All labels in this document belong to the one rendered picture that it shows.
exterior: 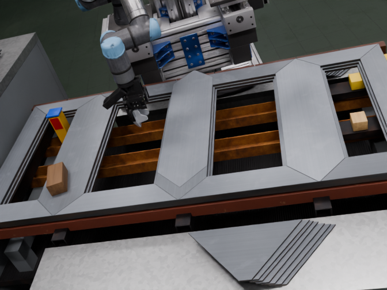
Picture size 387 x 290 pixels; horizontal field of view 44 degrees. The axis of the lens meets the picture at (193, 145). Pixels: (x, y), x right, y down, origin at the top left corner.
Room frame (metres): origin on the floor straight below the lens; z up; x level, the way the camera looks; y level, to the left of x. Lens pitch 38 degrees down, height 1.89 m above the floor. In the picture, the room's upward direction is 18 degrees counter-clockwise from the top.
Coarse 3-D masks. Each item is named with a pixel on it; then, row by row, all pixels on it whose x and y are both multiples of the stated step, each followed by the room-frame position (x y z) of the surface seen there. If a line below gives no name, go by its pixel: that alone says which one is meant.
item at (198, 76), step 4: (200, 72) 1.85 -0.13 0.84; (188, 76) 1.85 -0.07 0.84; (192, 76) 1.84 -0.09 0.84; (196, 76) 1.83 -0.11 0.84; (200, 76) 1.82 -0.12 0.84; (204, 76) 1.81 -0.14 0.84; (208, 76) 1.80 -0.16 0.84; (180, 80) 1.84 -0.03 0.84; (184, 80) 1.83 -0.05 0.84; (188, 80) 1.82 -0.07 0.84; (192, 80) 1.81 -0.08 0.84
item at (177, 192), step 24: (360, 72) 1.50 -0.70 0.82; (168, 96) 1.76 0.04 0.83; (216, 96) 1.66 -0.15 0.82; (48, 120) 1.90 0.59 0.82; (336, 120) 1.27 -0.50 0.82; (384, 120) 1.18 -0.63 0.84; (24, 168) 1.59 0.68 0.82; (96, 168) 1.43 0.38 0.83; (168, 192) 1.16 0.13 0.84; (240, 192) 1.06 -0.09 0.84; (264, 192) 1.04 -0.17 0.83; (48, 216) 1.24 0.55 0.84; (72, 216) 1.22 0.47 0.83
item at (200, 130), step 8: (176, 128) 1.50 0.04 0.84; (184, 128) 1.48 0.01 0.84; (192, 128) 1.46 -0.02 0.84; (200, 128) 1.45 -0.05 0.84; (208, 128) 1.43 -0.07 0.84; (168, 136) 1.46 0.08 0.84; (176, 136) 1.45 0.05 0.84; (184, 136) 1.43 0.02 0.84; (192, 136) 1.41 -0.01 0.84; (200, 136) 1.40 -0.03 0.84
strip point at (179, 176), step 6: (186, 168) 1.25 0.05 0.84; (192, 168) 1.24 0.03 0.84; (198, 168) 1.23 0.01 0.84; (162, 174) 1.26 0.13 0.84; (168, 174) 1.25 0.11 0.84; (174, 174) 1.24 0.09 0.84; (180, 174) 1.23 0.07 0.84; (186, 174) 1.22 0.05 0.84; (192, 174) 1.21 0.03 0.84; (174, 180) 1.21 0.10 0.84; (180, 180) 1.20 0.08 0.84; (186, 180) 1.19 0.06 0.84; (180, 186) 1.17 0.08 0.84
